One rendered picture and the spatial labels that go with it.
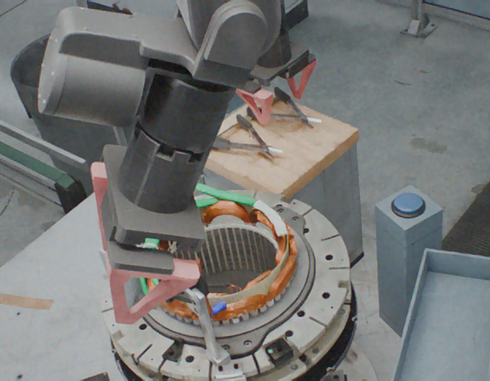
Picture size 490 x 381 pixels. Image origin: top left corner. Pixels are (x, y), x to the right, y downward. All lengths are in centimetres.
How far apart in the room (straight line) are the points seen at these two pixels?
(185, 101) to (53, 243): 112
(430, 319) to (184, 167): 56
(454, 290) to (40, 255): 85
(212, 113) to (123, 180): 9
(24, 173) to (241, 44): 145
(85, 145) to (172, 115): 214
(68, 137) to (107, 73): 215
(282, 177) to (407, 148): 177
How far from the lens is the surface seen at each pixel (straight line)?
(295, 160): 123
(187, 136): 55
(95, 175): 65
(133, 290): 101
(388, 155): 292
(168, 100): 54
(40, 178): 186
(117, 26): 53
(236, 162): 124
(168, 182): 57
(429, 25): 364
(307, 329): 96
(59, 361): 143
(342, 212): 135
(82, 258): 158
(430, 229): 119
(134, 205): 58
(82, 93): 52
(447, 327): 105
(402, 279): 123
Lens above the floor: 184
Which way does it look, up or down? 40 degrees down
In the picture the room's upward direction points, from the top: 11 degrees counter-clockwise
